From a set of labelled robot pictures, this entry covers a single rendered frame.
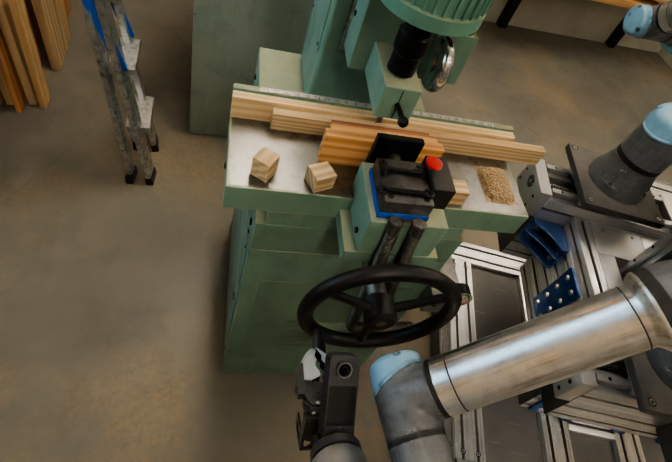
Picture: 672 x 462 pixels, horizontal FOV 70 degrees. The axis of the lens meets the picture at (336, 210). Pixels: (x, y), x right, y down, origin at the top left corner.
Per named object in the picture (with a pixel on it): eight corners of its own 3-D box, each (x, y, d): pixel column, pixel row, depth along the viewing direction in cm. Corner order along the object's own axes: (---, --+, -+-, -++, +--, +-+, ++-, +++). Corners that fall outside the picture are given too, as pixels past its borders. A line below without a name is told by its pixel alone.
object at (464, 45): (417, 78, 106) (440, 30, 97) (411, 59, 111) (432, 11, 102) (456, 85, 109) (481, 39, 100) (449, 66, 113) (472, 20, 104)
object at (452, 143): (270, 129, 93) (273, 113, 90) (270, 122, 95) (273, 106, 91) (536, 165, 108) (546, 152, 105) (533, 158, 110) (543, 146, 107)
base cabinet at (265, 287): (220, 374, 151) (246, 251, 97) (229, 224, 186) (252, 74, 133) (357, 375, 162) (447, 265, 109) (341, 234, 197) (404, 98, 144)
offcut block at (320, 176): (323, 173, 90) (327, 160, 87) (332, 188, 88) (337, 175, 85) (303, 178, 88) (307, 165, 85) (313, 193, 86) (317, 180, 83)
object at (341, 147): (317, 162, 91) (326, 135, 86) (316, 154, 92) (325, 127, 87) (429, 175, 97) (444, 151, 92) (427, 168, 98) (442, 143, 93)
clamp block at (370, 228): (352, 252, 84) (368, 221, 77) (345, 192, 92) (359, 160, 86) (430, 257, 88) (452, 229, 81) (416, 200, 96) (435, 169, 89)
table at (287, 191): (216, 252, 81) (219, 231, 76) (226, 127, 99) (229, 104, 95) (529, 273, 96) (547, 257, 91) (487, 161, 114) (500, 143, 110)
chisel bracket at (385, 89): (370, 123, 89) (385, 86, 82) (361, 75, 97) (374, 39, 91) (407, 128, 91) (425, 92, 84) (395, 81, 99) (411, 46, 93)
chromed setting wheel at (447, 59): (424, 103, 102) (449, 53, 92) (413, 68, 109) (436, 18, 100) (437, 106, 102) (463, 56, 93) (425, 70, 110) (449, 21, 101)
